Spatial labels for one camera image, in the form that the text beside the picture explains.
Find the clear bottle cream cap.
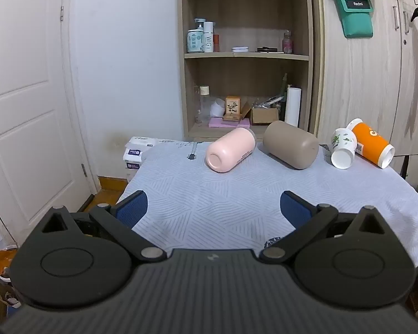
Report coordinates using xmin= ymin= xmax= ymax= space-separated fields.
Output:
xmin=199 ymin=85 xmax=210 ymax=123

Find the white flat carton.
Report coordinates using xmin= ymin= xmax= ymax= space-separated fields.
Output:
xmin=126 ymin=136 xmax=158 ymax=150

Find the white floral paper cup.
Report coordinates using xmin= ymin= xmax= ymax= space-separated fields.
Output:
xmin=330 ymin=128 xmax=357 ymax=170

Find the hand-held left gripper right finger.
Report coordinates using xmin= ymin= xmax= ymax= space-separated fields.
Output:
xmin=259 ymin=191 xmax=387 ymax=264

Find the light patterned table cloth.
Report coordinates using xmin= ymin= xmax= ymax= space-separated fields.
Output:
xmin=115 ymin=138 xmax=418 ymax=268

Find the dark green bottle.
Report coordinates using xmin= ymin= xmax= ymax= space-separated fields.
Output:
xmin=280 ymin=74 xmax=289 ymax=121

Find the pink cup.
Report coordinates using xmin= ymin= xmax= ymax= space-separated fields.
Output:
xmin=205 ymin=127 xmax=257 ymax=173

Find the orange packaging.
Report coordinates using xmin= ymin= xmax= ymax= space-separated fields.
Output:
xmin=0 ymin=249 xmax=19 ymax=276

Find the white panel door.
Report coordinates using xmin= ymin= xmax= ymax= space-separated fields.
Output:
xmin=0 ymin=0 xmax=95 ymax=247

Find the white paper roll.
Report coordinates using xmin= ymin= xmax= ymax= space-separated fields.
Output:
xmin=285 ymin=87 xmax=302 ymax=128

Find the orange paper cup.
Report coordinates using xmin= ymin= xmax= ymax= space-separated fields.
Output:
xmin=346 ymin=118 xmax=395 ymax=169

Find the taupe cup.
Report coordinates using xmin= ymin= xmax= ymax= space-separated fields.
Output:
xmin=263 ymin=121 xmax=320 ymax=170

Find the wooden wardrobe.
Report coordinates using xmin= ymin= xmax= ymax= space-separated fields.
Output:
xmin=313 ymin=0 xmax=418 ymax=157

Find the white tall bottle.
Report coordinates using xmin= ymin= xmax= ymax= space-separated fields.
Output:
xmin=203 ymin=22 xmax=215 ymax=53

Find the wooden bookshelf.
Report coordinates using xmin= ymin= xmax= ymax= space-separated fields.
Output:
xmin=176 ymin=0 xmax=316 ymax=142

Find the white packet purple label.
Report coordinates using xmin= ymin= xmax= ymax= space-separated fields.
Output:
xmin=123 ymin=147 xmax=151 ymax=183

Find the teal label jar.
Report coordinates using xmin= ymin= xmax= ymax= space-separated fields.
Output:
xmin=187 ymin=30 xmax=203 ymax=53

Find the open cardboard box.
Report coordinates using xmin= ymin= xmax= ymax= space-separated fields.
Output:
xmin=242 ymin=102 xmax=279 ymax=125

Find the pink flat box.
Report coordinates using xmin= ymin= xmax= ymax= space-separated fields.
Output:
xmin=209 ymin=117 xmax=251 ymax=129

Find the wooden box flower picture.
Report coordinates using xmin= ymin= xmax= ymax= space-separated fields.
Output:
xmin=225 ymin=96 xmax=242 ymax=122

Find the green hanging pouch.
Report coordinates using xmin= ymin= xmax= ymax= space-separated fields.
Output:
xmin=335 ymin=0 xmax=374 ymax=39

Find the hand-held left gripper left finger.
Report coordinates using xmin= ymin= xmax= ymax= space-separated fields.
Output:
xmin=38 ymin=191 xmax=168 ymax=264

